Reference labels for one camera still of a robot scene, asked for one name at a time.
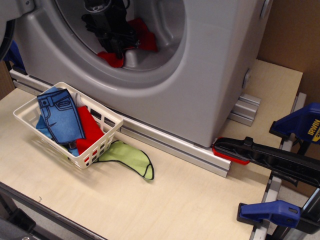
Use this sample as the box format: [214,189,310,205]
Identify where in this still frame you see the washing machine door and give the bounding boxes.
[0,0,35,61]

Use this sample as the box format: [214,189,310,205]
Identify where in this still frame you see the grey toy washing machine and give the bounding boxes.
[14,0,273,147]

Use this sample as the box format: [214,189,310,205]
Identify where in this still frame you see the blue Irwin clamp upper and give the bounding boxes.
[269,102,320,155]

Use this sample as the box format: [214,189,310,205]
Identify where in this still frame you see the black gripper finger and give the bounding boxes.
[98,37,114,53]
[112,41,123,60]

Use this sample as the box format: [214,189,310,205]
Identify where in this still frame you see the light blue felt cloth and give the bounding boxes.
[35,115,53,140]

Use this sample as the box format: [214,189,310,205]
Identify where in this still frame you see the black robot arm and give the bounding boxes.
[81,0,140,60]

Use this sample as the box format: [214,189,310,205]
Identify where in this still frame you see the blue clamp lower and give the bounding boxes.
[236,200,320,235]

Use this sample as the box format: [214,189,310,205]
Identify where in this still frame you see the short aluminium profile block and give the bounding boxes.
[228,93,262,127]

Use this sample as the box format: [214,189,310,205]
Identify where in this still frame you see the aluminium rail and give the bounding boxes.
[9,69,232,178]

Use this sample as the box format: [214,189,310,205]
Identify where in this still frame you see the red felt cloth in basket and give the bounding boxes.
[76,106,104,155]

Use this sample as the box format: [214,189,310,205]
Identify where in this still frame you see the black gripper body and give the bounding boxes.
[81,7,140,49]

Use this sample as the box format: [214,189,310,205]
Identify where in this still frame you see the black metal table frame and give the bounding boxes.
[0,183,104,240]

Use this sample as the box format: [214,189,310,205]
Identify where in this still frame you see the black red bar clamp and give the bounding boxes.
[212,137,320,188]

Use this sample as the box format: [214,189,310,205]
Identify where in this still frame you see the blue felt jeans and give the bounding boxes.
[37,89,85,145]

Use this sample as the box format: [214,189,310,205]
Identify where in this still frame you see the red felt cloth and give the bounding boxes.
[97,18,158,68]
[76,106,104,155]

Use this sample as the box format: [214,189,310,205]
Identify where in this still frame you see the green felt sock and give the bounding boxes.
[96,140,155,181]

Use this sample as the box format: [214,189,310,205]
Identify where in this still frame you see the white plastic basket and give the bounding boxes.
[13,82,124,169]

